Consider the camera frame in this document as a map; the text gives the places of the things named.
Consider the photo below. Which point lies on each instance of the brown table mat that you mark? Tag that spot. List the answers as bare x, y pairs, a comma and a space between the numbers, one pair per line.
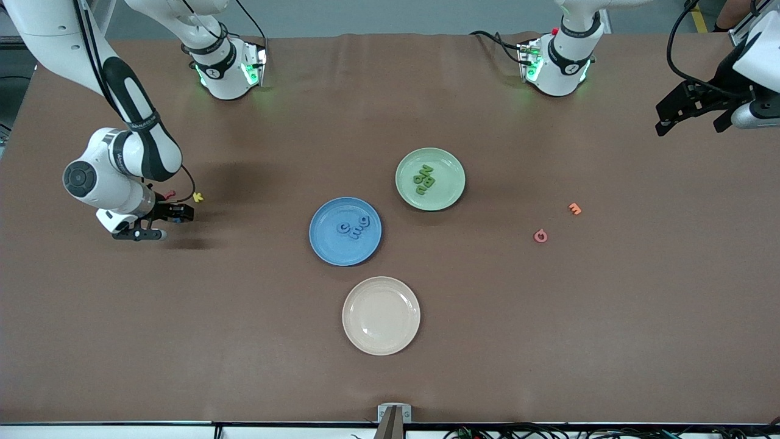
122, 366

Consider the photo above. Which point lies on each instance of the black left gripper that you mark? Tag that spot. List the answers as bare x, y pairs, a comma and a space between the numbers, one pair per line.
723, 81

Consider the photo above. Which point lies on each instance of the pink foam letter Q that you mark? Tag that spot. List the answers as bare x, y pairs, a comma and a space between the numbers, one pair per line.
537, 239

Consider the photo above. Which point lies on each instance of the blue foam letter m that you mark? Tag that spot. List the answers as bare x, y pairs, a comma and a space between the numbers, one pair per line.
356, 233

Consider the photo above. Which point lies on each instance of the bystander person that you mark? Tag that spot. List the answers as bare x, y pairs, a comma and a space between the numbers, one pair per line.
731, 12

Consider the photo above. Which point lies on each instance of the blue plate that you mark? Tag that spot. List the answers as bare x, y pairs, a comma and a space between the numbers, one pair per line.
335, 250

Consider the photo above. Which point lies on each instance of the white table edge rail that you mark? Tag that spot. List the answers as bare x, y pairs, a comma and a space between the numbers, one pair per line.
122, 431

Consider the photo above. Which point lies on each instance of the grey metal bracket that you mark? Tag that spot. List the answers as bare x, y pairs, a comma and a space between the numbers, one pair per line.
394, 413

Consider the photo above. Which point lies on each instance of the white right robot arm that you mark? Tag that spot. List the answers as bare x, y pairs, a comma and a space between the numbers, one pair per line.
49, 36

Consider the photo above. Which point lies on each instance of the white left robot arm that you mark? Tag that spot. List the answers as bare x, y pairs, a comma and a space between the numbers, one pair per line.
563, 61

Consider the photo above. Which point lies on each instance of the green plate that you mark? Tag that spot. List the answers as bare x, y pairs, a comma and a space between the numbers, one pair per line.
451, 195

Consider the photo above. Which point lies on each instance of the aluminium frame post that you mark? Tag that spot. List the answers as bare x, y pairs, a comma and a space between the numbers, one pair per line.
7, 41
737, 36

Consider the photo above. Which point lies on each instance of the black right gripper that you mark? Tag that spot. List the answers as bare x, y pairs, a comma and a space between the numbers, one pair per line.
163, 209

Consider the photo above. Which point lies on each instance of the grey base connector plate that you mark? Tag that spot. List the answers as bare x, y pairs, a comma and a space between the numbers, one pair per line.
259, 61
529, 58

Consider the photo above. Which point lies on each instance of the beige plate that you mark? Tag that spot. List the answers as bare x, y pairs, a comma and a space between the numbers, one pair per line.
381, 317

